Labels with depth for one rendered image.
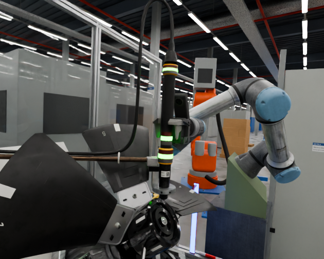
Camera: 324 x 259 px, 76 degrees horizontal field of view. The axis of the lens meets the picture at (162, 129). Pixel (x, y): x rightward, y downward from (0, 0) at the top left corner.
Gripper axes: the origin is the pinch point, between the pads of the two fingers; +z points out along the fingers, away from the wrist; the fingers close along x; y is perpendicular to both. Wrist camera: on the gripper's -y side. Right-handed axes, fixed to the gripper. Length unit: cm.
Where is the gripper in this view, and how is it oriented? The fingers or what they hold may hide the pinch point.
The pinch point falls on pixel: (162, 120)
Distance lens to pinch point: 57.6
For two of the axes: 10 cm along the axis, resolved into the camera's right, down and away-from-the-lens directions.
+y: -0.6, 10.0, 0.5
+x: -8.9, -0.8, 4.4
